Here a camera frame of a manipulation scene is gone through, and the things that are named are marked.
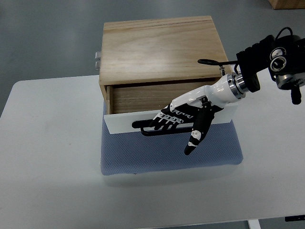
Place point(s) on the blue mesh mat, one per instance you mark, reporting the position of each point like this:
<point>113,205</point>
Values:
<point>134,153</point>

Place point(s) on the white top drawer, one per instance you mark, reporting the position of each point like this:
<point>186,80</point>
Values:
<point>127,103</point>

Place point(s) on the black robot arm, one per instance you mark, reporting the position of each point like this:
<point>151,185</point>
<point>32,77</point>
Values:
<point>283,57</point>

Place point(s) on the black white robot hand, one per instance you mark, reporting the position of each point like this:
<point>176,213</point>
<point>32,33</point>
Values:
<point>198,107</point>

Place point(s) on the metal clamp behind cabinet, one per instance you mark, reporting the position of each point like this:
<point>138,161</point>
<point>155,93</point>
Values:
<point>97,60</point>

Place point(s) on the wooden drawer cabinet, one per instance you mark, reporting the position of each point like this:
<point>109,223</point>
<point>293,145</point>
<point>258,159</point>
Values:
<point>159,50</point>

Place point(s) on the white table leg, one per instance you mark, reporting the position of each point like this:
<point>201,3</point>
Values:
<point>254,224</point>

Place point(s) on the cardboard box corner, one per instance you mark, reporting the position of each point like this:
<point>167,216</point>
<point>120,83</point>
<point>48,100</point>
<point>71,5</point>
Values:
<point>287,4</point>

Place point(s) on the black under-table box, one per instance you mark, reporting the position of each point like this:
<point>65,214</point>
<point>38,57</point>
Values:
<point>295,218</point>

